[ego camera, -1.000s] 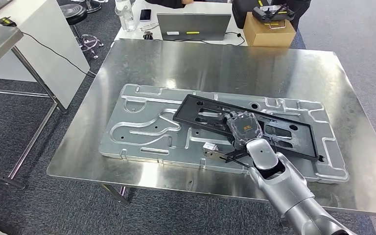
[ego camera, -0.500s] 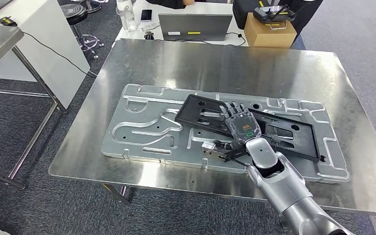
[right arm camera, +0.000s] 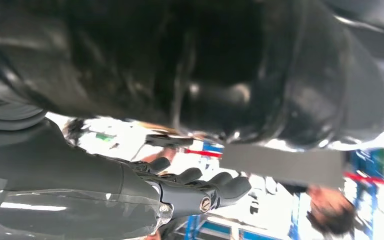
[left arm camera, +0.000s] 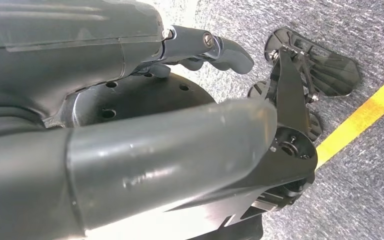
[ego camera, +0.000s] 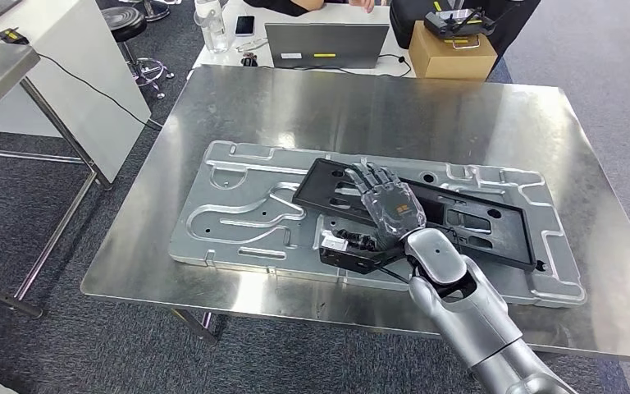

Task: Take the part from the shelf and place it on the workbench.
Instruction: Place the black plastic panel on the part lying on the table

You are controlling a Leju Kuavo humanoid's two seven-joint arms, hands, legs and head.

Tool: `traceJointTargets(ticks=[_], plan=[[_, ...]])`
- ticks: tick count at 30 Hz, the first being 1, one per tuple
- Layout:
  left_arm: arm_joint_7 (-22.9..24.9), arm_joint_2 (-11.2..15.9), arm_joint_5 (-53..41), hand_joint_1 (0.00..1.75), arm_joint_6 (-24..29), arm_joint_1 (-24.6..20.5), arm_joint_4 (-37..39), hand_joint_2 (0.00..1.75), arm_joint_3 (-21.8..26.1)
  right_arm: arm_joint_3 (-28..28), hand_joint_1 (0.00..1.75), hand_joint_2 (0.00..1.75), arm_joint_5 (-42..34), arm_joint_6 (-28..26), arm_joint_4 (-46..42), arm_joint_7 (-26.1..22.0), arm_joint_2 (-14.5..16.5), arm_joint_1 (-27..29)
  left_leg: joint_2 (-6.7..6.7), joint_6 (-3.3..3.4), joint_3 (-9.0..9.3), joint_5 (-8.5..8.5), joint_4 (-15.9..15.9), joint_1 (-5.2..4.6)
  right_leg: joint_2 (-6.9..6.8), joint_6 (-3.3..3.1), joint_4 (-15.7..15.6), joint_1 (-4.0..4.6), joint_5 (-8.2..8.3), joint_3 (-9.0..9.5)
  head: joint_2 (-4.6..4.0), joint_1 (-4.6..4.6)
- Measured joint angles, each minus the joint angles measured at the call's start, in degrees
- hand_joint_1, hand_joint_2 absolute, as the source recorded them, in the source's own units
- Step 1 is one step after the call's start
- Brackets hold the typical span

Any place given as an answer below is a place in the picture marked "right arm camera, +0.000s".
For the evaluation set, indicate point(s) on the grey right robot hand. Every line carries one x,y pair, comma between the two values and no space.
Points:
62,172

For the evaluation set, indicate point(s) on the blue metal shelf rack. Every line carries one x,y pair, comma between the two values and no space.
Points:
364,198

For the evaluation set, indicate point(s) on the black right robot leg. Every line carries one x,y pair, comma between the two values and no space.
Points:
145,59

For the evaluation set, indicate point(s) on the grey flat panel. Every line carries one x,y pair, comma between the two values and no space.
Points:
278,165

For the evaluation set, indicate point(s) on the person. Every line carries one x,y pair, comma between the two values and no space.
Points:
328,205

